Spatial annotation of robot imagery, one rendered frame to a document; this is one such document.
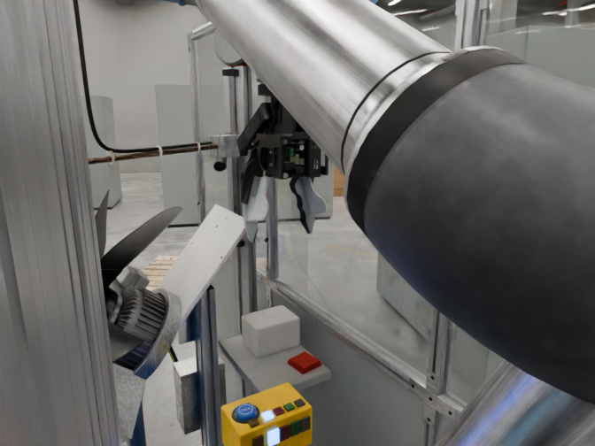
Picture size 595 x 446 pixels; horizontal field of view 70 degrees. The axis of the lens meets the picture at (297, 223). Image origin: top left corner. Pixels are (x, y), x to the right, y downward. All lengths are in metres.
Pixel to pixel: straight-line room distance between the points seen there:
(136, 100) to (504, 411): 13.01
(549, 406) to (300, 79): 0.24
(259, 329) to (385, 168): 1.30
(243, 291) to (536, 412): 1.43
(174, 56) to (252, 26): 12.91
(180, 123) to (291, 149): 5.91
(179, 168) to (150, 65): 7.02
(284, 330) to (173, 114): 5.22
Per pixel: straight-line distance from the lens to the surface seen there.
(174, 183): 6.51
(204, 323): 1.32
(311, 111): 0.22
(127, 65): 13.27
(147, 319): 1.18
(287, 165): 0.54
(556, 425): 0.32
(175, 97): 6.44
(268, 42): 0.26
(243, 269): 1.64
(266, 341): 1.47
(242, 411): 0.92
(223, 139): 1.44
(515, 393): 0.33
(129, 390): 1.18
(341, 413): 1.54
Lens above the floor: 1.64
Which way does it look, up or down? 14 degrees down
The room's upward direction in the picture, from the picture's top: straight up
